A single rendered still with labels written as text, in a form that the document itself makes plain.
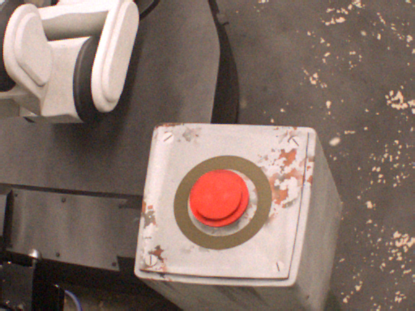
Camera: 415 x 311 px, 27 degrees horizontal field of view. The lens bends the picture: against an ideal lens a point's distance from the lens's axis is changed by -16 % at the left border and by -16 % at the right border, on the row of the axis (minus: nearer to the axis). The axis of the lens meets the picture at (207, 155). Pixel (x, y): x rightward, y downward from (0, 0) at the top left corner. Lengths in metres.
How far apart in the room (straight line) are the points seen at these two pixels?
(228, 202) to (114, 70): 0.87
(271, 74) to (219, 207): 1.12
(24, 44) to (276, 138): 0.57
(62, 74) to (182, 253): 0.79
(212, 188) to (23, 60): 0.57
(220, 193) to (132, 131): 0.94
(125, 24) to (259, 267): 0.93
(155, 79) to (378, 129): 0.40
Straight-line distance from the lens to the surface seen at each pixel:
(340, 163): 1.69
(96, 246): 1.54
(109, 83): 1.50
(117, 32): 1.53
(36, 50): 1.24
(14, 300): 0.92
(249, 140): 0.70
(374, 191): 1.66
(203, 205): 0.68
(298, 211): 0.68
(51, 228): 1.58
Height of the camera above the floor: 1.56
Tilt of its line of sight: 63 degrees down
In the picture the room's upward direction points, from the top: 35 degrees counter-clockwise
